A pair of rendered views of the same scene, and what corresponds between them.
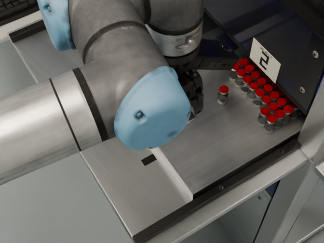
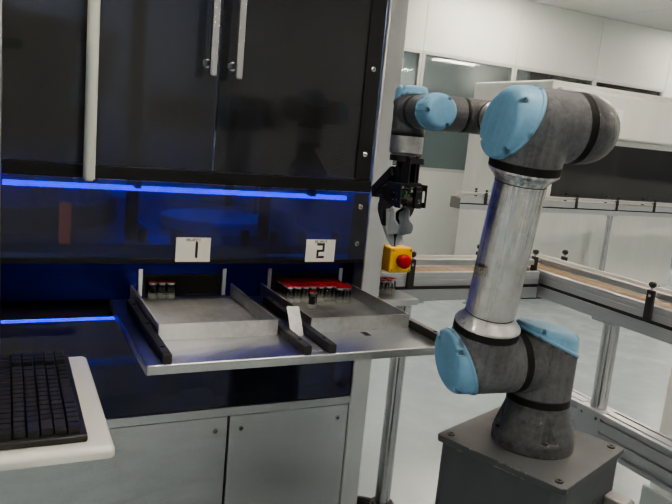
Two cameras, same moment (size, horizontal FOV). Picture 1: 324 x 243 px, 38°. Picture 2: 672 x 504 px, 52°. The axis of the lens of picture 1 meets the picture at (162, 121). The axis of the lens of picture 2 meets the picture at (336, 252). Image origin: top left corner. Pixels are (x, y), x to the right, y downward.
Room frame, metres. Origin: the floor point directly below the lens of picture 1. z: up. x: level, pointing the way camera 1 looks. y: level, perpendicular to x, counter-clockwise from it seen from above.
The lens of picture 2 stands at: (0.48, 1.56, 1.33)
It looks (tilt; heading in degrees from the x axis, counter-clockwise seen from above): 10 degrees down; 273
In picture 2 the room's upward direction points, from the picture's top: 5 degrees clockwise
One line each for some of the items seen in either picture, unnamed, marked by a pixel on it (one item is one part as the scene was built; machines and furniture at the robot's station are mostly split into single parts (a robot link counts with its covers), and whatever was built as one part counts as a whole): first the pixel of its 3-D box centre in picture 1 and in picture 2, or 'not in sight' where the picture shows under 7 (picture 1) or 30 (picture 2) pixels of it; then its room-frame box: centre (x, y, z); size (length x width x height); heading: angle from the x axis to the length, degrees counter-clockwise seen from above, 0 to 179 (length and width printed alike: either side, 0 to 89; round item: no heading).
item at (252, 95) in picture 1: (255, 95); (316, 293); (0.63, -0.21, 0.90); 0.18 x 0.02 x 0.05; 30
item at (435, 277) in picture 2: not in sight; (446, 271); (0.25, -0.63, 0.92); 0.69 x 0.16 x 0.16; 30
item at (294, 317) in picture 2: not in sight; (303, 327); (0.62, 0.14, 0.91); 0.14 x 0.03 x 0.06; 120
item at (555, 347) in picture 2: not in sight; (540, 357); (0.16, 0.32, 0.96); 0.13 x 0.12 x 0.14; 23
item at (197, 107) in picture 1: (189, 99); not in sight; (0.43, -0.04, 1.17); 0.05 x 0.02 x 0.09; 30
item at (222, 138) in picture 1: (223, 114); (330, 304); (0.59, -0.14, 0.90); 0.34 x 0.26 x 0.04; 120
